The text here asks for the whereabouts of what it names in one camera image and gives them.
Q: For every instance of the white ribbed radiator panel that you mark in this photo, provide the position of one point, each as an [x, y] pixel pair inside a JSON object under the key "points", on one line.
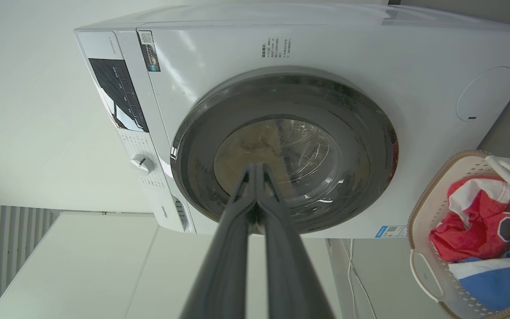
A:
{"points": [[2, 243]]}

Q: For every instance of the white cabinet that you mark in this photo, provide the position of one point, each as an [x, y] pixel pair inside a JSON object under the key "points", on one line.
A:
{"points": [[104, 270]]}

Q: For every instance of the red and white jersey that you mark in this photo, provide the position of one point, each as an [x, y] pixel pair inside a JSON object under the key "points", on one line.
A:
{"points": [[481, 217]]}

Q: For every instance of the blue garment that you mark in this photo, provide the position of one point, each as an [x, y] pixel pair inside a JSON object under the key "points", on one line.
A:
{"points": [[498, 279]]}

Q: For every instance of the round dark washing machine door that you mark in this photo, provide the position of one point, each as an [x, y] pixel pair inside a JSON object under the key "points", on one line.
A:
{"points": [[352, 133]]}

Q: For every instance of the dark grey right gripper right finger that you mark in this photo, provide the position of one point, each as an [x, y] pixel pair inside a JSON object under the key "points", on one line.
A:
{"points": [[290, 274]]}

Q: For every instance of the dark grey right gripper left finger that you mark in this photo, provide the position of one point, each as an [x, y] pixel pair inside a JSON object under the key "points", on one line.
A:
{"points": [[224, 266]]}

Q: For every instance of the white perforated laundry basket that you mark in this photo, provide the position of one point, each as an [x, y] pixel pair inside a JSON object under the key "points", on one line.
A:
{"points": [[432, 283]]}

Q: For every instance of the white washing machine control knob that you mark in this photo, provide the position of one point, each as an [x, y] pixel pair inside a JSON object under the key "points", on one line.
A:
{"points": [[142, 164]]}

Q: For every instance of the white front-load washing machine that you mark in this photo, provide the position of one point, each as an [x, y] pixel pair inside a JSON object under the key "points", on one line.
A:
{"points": [[326, 53]]}

